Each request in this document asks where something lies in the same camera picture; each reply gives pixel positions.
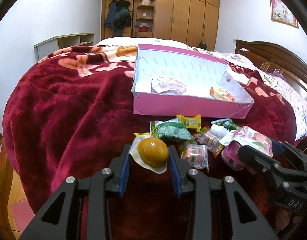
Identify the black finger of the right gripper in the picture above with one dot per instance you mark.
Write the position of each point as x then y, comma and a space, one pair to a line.
259, 162

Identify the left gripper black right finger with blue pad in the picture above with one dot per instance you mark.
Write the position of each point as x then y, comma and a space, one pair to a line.
219, 208

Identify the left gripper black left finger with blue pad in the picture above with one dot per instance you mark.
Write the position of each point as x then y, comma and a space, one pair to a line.
113, 179

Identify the clear rainbow candy packet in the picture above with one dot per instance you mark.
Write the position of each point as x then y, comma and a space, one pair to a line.
196, 155

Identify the brown braised egg packet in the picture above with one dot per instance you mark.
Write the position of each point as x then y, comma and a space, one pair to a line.
150, 153

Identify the large green pea snack bag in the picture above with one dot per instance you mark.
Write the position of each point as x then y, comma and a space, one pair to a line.
171, 130

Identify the orange snack packet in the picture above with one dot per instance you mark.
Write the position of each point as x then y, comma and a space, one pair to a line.
221, 94

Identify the peach jelly pouch front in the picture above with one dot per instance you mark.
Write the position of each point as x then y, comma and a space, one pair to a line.
167, 86

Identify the small green pea snack bag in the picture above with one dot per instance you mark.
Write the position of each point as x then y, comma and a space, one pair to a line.
226, 123

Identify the yellow candy packet top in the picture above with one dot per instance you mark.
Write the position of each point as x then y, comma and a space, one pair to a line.
190, 122

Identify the dark red floral blanket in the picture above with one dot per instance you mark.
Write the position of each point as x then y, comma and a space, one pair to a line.
70, 115

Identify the pink cardboard tray box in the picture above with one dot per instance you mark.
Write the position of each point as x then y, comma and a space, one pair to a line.
198, 72

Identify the wooden headboard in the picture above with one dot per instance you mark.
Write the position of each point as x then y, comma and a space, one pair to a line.
269, 57

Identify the grey low shelf cabinet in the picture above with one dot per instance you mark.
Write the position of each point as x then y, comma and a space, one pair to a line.
50, 45

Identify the framed wedding photo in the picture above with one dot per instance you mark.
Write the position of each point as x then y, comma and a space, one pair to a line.
281, 13

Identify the dark hanging jacket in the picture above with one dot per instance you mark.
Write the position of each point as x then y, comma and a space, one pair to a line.
118, 16

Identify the wooden wardrobe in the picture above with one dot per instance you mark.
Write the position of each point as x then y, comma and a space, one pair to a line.
193, 22

